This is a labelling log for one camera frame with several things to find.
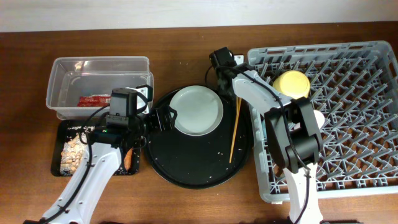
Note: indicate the red snack wrapper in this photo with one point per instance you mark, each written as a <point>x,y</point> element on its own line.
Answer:
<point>94,101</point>

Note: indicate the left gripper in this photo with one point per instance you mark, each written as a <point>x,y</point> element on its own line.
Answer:
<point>169,121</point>

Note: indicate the blue cup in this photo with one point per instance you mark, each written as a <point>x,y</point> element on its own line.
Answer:
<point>264,129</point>

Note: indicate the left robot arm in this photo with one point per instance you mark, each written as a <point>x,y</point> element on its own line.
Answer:
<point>122,128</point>

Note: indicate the grey dishwasher rack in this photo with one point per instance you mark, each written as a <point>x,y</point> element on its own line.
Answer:
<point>355,86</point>

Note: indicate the grey plate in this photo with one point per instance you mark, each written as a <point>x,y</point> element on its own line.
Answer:
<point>199,110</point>

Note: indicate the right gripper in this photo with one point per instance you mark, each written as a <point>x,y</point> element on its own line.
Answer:
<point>221,85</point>

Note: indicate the black rectangular tray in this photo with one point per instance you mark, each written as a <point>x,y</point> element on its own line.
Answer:
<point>61,133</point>

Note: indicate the orange carrot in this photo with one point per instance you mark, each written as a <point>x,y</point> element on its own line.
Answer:
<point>127,159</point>

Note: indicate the round black serving tray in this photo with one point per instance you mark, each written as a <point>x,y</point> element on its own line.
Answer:
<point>199,162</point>

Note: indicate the clear plastic bin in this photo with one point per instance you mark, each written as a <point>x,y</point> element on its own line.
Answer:
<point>74,77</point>

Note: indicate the pink cup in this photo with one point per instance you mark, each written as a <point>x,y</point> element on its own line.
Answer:
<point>319,118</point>

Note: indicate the wooden chopstick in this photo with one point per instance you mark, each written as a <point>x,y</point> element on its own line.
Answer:
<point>238,106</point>

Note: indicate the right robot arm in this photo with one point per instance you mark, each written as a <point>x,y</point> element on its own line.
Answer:
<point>293,134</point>

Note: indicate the yellow bowl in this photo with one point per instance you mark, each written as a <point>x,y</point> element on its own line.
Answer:
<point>293,83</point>

